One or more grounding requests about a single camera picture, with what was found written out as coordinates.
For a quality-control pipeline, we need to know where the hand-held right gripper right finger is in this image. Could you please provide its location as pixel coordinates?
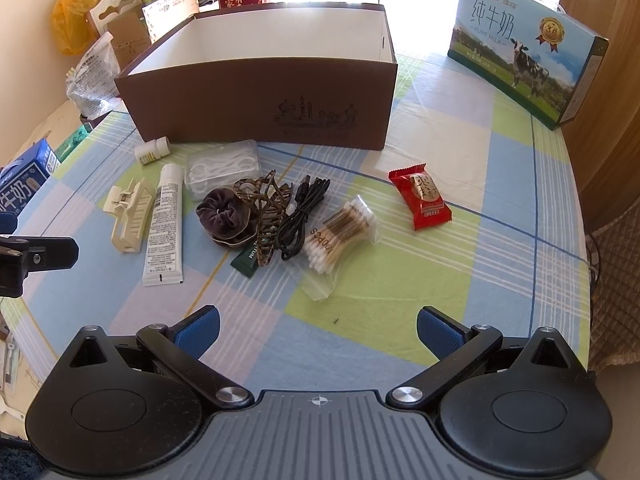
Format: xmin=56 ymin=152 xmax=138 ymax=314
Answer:
xmin=386 ymin=305 xmax=588 ymax=410

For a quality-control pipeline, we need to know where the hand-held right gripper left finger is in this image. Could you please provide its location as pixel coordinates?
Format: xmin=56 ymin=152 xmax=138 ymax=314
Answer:
xmin=62 ymin=305 xmax=255 ymax=408

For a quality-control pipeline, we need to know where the green lip gel tube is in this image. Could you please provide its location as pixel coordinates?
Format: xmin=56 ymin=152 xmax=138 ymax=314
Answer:
xmin=230 ymin=242 xmax=261 ymax=278

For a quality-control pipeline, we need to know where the cream hair claw clip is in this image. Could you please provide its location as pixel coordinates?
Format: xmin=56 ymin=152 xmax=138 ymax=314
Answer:
xmin=102 ymin=177 xmax=157 ymax=254

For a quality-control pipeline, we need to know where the white cream tube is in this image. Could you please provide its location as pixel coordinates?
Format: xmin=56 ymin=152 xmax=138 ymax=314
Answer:
xmin=142 ymin=163 xmax=184 ymax=287

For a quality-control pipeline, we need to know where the purple velvet scrunchie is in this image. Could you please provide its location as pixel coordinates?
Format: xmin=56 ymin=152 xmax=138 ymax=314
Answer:
xmin=196 ymin=187 xmax=258 ymax=248

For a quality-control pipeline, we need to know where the tortoiseshell hair claw clip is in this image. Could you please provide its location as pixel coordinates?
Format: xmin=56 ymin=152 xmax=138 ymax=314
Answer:
xmin=235 ymin=170 xmax=295 ymax=267

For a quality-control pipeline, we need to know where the red snack packet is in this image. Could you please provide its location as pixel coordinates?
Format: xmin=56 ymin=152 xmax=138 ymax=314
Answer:
xmin=388 ymin=163 xmax=453 ymax=232

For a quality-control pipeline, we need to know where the small white pill bottle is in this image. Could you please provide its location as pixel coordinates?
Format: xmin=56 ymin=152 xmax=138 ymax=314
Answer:
xmin=135 ymin=137 xmax=171 ymax=166

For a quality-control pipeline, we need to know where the bag of cotton swabs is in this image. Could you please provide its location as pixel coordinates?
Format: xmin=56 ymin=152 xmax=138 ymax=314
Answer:
xmin=301 ymin=194 xmax=379 ymax=302

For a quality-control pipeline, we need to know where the black USB cable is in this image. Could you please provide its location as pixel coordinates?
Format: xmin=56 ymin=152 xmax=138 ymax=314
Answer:
xmin=276 ymin=175 xmax=332 ymax=261

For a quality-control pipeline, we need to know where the clear floss pick box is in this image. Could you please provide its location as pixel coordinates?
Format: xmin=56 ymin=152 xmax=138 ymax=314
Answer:
xmin=185 ymin=140 xmax=261 ymax=200

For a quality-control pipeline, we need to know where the brown cardboard box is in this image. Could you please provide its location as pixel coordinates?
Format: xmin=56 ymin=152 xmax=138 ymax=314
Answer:
xmin=114 ymin=2 xmax=399 ymax=152

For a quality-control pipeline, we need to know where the blue milk carton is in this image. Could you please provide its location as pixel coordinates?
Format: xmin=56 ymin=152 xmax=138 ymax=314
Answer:
xmin=0 ymin=138 xmax=60 ymax=216

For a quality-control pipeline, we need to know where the green packet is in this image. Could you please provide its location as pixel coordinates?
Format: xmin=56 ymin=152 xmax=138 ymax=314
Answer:
xmin=55 ymin=122 xmax=93 ymax=161

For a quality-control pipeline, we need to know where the printed clear plastic bag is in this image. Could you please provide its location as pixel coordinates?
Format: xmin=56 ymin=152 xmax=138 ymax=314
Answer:
xmin=65 ymin=32 xmax=126 ymax=121

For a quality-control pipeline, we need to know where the brown woven chair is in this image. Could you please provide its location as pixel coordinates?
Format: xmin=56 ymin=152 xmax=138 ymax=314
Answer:
xmin=582 ymin=210 xmax=640 ymax=371

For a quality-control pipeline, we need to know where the yellow plastic bag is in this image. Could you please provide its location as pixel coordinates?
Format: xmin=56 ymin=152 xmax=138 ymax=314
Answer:
xmin=51 ymin=0 xmax=110 ymax=56

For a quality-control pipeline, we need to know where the white printed box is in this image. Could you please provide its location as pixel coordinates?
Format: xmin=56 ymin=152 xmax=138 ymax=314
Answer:
xmin=141 ymin=0 xmax=200 ymax=43

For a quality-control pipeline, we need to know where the wooden cabinet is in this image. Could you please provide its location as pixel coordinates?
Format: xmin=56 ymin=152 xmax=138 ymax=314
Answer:
xmin=559 ymin=0 xmax=640 ymax=231

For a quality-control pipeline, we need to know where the milk gift carton with cow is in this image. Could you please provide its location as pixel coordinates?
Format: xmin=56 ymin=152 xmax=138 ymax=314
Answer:
xmin=446 ymin=0 xmax=610 ymax=132

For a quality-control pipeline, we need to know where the cardboard carton with white handle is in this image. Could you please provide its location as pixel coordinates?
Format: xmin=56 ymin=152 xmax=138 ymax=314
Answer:
xmin=89 ymin=0 xmax=152 ymax=73

